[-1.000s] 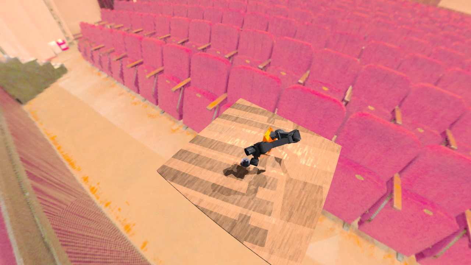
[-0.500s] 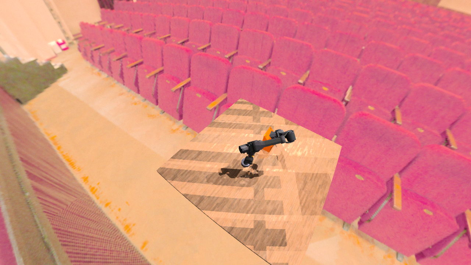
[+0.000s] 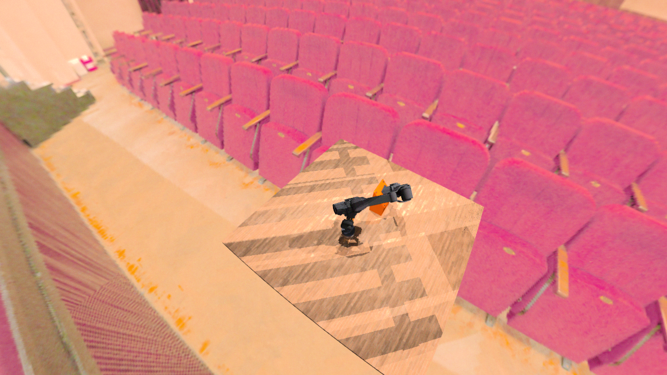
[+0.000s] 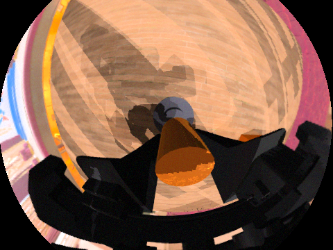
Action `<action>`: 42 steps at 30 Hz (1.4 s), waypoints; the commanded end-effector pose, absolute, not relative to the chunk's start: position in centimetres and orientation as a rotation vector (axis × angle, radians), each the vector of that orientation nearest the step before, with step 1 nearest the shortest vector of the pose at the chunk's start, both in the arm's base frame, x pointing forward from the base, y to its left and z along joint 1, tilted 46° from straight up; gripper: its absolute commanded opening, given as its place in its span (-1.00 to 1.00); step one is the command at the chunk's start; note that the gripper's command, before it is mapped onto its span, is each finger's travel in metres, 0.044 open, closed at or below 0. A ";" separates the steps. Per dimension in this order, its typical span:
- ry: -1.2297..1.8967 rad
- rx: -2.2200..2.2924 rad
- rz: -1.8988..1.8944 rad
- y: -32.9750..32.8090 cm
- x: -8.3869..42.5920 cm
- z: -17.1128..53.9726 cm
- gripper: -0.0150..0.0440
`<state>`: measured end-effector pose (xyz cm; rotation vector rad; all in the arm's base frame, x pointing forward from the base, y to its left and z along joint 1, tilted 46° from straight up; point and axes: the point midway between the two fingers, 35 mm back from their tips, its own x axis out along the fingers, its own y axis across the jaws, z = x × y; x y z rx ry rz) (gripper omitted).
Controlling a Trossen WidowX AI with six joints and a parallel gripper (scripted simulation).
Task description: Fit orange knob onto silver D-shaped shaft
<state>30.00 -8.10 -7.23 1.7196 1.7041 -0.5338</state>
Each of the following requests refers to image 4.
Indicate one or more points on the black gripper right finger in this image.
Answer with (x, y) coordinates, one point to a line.
(234, 160)

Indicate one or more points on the orange tapered knob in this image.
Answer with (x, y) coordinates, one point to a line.
(183, 158)

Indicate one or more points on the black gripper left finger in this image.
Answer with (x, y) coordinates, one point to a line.
(134, 172)

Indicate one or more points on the grey round pedestal with silver shaft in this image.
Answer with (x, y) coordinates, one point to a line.
(172, 107)

